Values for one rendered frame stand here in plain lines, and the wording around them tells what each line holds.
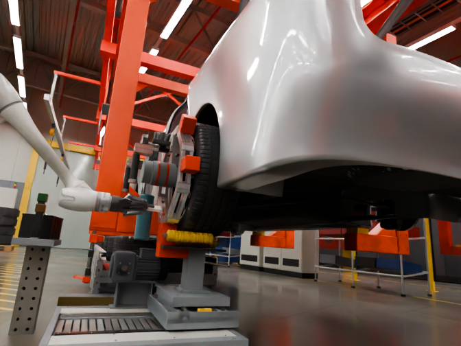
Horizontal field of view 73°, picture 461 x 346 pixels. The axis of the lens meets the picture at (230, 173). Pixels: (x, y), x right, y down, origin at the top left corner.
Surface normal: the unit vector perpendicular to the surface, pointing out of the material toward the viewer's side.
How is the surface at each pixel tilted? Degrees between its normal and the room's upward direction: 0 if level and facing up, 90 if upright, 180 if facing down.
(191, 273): 90
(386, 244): 90
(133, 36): 90
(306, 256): 90
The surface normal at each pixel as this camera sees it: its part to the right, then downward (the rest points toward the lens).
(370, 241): 0.40, -0.18
